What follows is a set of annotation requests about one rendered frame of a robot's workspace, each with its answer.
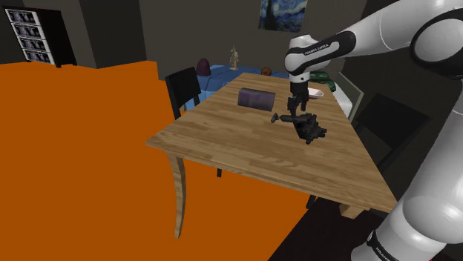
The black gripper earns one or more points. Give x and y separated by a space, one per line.
299 89

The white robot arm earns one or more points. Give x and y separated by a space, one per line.
427 217

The white bowl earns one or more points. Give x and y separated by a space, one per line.
315 94

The purple box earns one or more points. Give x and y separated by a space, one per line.
256 99

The wooden table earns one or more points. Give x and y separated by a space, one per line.
253 144

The black chair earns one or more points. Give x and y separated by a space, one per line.
390 123
184 90

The black shelf with pictures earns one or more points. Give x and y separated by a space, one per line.
36 36

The blue night sky wall picture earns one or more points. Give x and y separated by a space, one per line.
282 14

